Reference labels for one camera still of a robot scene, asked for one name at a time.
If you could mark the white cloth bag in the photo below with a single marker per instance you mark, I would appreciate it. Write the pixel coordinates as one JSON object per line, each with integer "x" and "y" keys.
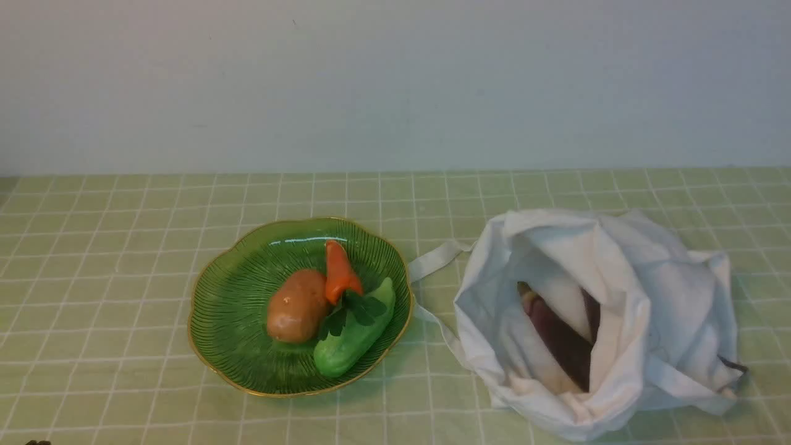
{"x": 667, "y": 336}

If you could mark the orange carrot with leaves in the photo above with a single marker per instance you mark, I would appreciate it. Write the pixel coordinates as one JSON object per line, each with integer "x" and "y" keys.
{"x": 340, "y": 272}

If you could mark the brown potato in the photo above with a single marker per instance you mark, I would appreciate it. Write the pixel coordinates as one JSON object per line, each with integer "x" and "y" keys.
{"x": 296, "y": 311}

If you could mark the green cucumber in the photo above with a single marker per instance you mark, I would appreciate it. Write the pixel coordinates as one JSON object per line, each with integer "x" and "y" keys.
{"x": 350, "y": 330}

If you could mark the green glass leaf plate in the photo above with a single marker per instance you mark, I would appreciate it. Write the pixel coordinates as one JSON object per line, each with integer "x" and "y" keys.
{"x": 227, "y": 325}

